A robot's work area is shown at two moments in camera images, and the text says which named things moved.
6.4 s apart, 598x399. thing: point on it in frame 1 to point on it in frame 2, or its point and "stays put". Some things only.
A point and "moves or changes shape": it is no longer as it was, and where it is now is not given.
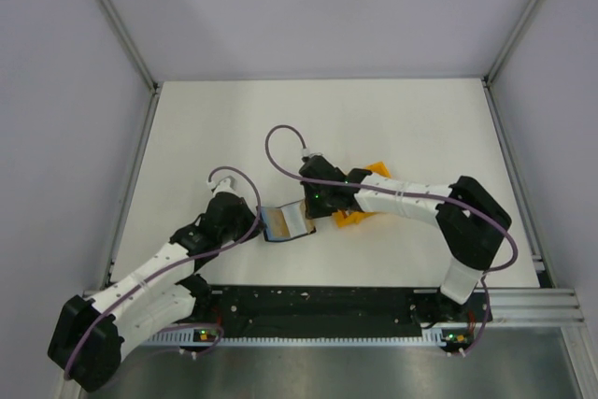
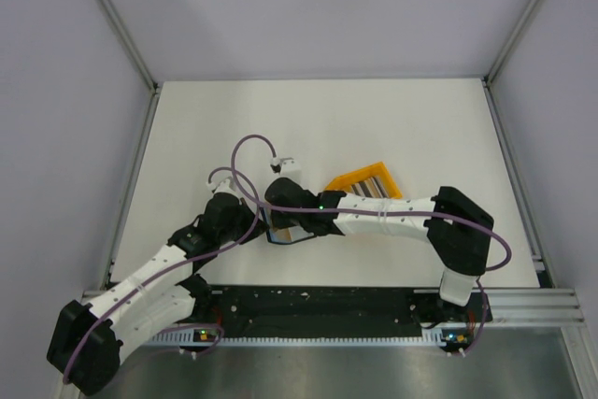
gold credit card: (303, 209) moves or changes shape
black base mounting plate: (337, 311) stays put
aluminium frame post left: (116, 20) stays put
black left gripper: (249, 216) stays put
